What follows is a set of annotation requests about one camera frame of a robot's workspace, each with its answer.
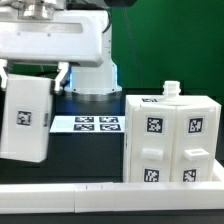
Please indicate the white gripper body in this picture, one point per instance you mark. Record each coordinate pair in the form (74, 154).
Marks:
(71, 36)

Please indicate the small white block part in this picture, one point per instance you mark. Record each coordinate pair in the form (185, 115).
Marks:
(26, 118)

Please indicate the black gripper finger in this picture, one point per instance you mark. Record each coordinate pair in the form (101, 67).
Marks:
(3, 73)
(63, 71)

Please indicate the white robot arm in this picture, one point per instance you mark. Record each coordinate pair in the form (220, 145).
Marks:
(101, 80)

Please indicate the white door panel with knob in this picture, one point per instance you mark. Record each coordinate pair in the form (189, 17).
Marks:
(151, 144)

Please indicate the white cabinet box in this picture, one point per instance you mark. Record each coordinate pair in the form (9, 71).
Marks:
(171, 96)

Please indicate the white flat top panel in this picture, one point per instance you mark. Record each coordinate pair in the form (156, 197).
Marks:
(88, 124)

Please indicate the white front fence rail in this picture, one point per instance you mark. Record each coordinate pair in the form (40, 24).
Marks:
(109, 197)

